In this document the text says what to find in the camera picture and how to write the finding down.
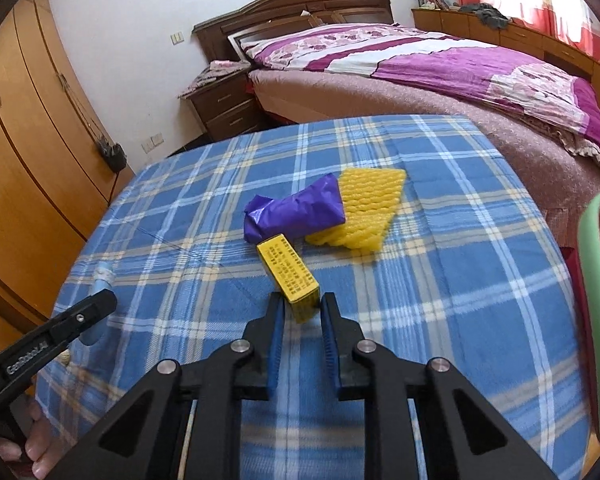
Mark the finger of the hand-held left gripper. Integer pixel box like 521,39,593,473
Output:
49,290,119,347

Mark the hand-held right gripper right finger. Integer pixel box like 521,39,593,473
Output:
320,292,558,480

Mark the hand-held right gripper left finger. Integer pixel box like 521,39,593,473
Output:
45,291,287,480

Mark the yellow printed box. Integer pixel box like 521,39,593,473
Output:
256,233,322,324

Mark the red and green chair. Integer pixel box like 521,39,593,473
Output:
562,191,600,443

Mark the person's left hand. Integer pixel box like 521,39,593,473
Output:
0,401,62,480

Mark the purple plastic wrapper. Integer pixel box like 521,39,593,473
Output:
243,173,346,243

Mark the blue plaid tablecloth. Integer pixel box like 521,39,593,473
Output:
35,115,596,480

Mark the yellow foam net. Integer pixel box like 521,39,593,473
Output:
305,167,408,252

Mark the black power strip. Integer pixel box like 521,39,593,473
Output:
96,137,127,171

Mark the light wooden wardrobe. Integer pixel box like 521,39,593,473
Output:
0,0,136,351

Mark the dark wooden nightstand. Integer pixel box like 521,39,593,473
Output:
180,67,261,142

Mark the mauve bed cover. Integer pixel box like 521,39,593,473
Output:
247,67,600,246

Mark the patterned cloth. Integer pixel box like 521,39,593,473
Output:
178,60,253,98

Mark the purple floral quilt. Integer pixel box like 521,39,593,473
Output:
240,22,600,161

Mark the wooden bed headboard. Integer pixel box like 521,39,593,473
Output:
192,0,395,63

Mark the low wooden window cabinet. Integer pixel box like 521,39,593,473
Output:
411,7,600,111

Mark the grey clothing heap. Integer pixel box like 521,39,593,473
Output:
457,2,512,29

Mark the black power cable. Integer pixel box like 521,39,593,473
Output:
107,170,124,206

